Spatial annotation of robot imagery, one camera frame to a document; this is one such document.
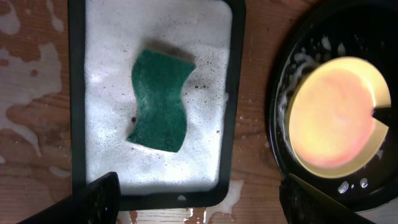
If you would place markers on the rectangular black soap tray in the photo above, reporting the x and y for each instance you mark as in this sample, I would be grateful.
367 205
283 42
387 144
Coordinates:
105 40

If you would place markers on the green and yellow sponge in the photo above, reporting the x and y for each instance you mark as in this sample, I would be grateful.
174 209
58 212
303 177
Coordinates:
157 81

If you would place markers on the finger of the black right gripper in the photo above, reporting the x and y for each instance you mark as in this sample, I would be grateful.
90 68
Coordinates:
387 116

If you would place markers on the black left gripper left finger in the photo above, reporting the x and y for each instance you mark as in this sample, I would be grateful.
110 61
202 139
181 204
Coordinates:
97 203

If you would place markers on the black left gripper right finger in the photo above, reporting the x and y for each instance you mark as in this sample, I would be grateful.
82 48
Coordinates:
303 203

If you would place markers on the round black tray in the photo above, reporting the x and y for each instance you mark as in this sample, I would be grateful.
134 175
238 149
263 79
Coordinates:
364 29

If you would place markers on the yellow plate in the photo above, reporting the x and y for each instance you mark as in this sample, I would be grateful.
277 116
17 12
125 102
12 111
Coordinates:
330 121

